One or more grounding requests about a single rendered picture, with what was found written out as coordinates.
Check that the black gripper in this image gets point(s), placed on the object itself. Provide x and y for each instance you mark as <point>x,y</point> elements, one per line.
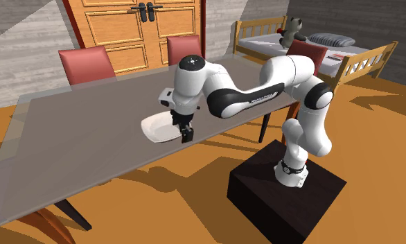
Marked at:
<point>182,118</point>

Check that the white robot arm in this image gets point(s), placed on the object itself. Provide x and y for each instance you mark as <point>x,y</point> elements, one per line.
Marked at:
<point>301,71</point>

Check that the white plate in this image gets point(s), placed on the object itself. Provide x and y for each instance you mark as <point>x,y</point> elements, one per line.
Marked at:
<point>157,130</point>

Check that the red chair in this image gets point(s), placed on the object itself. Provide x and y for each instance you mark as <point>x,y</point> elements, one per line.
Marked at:
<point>306,50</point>
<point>84,64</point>
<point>184,49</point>

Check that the grey dining table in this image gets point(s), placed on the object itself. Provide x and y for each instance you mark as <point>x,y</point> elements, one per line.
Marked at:
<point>81,135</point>

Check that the dark robot stand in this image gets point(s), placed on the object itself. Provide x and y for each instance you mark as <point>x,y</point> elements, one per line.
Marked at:
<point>277,206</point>

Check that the wooden double door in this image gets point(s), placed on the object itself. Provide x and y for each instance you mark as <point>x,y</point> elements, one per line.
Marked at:
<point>122,30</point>

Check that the wooden bed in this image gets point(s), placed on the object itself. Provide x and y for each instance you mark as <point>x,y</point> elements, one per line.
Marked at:
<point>358,62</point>

